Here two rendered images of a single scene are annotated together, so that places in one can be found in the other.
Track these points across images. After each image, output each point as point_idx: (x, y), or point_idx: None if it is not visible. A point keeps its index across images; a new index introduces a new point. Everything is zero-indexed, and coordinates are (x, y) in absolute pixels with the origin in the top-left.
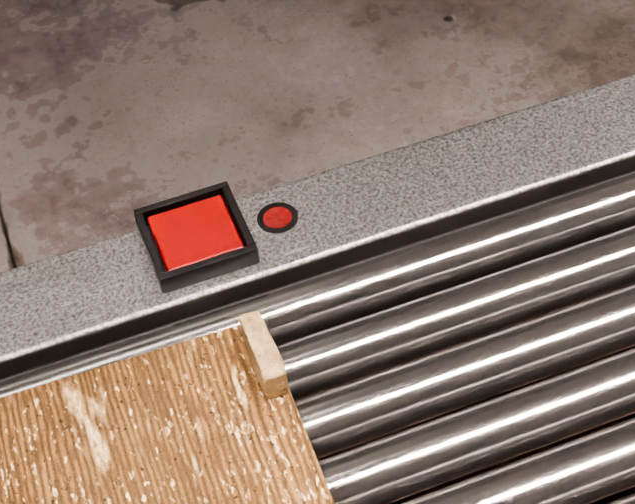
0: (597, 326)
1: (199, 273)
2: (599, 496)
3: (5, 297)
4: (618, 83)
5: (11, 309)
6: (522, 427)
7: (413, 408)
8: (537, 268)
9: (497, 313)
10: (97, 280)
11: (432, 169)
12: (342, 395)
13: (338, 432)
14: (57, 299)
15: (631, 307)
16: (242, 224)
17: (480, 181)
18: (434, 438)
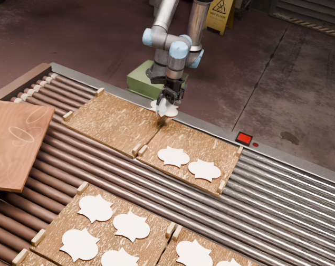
0: (281, 180)
1: (240, 142)
2: (263, 193)
3: (217, 129)
4: (315, 164)
5: (217, 130)
6: (261, 181)
7: (251, 171)
8: (280, 171)
9: (271, 171)
10: (228, 134)
11: (279, 154)
12: (244, 163)
13: (240, 166)
14: (222, 133)
15: (287, 182)
16: (250, 141)
17: (284, 159)
18: (250, 173)
